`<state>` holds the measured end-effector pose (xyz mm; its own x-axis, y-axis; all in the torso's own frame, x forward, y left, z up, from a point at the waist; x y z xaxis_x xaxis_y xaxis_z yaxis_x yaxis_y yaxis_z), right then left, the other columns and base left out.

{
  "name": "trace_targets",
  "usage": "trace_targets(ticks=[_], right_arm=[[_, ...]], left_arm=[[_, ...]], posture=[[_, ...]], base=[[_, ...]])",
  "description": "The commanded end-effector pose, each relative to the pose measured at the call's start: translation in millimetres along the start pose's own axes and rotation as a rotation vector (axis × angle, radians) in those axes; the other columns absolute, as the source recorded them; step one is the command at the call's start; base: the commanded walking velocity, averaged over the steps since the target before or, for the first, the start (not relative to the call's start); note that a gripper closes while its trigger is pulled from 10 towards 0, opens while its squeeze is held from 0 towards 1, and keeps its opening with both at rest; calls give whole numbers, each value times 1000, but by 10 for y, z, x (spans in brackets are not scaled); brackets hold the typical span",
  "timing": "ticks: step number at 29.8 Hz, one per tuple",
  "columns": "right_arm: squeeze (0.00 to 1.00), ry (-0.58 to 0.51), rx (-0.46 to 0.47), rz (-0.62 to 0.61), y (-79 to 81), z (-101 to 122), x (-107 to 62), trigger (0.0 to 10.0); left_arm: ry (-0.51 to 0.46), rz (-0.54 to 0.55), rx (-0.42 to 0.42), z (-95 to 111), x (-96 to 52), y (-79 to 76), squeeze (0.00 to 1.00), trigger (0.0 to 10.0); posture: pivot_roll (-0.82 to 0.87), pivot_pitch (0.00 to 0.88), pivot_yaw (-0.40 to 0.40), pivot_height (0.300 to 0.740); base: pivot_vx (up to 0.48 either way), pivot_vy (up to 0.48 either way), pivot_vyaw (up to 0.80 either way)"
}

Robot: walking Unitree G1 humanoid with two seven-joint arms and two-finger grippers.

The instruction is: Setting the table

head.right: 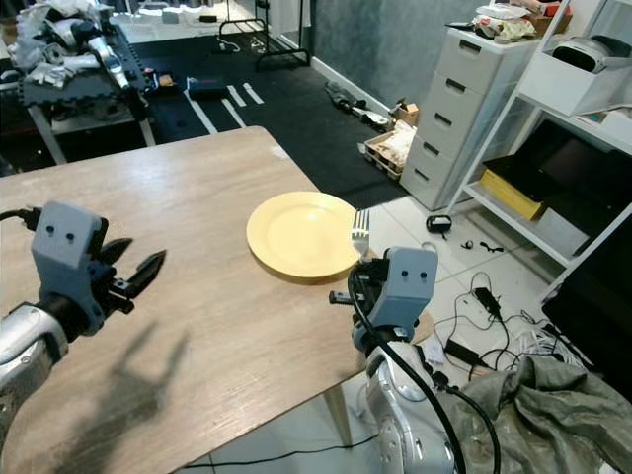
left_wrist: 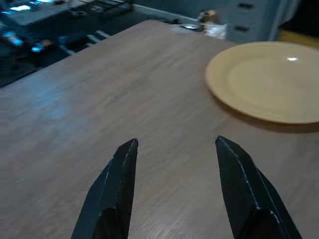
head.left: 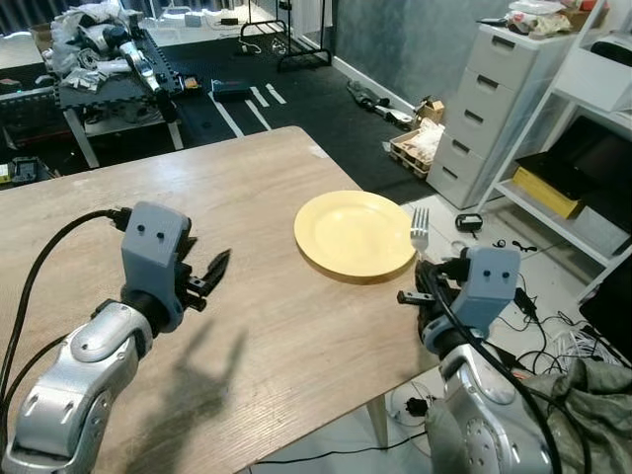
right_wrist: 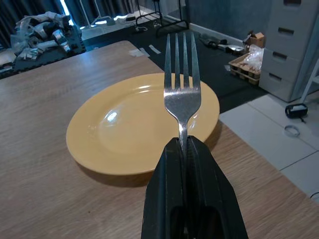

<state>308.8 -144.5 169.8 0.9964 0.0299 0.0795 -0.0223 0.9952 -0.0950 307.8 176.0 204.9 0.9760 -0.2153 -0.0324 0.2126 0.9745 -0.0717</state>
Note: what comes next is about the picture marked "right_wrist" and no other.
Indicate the clear plastic bag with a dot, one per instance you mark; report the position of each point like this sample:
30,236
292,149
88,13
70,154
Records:
254,58

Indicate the grey drawer cabinet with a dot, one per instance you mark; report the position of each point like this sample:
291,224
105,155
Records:
286,47

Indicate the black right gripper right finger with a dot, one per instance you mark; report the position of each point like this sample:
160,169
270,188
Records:
209,189

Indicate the silver metal fork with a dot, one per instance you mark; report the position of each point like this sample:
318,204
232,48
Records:
182,99

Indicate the white paper strip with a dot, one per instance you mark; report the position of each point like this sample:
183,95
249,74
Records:
154,48
144,52

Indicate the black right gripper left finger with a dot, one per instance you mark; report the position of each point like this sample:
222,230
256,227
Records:
164,189

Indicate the brown cardboard box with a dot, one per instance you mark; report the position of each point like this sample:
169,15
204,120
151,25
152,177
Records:
256,38

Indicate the white power strip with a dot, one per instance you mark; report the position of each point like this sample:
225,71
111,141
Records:
108,22

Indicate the small wooden pallet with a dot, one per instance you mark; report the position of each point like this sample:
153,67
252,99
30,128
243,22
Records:
245,71

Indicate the black foam floor mat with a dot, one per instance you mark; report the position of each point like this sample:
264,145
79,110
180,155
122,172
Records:
211,67

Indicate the dark grey curtain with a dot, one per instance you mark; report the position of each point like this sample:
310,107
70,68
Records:
30,10

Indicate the pile of crumpled packaging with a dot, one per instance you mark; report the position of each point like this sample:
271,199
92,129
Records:
42,35

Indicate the yellow round plate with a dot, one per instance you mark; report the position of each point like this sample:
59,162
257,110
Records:
129,124

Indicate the black clothes rack base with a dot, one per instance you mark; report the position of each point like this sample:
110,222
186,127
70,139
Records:
162,21

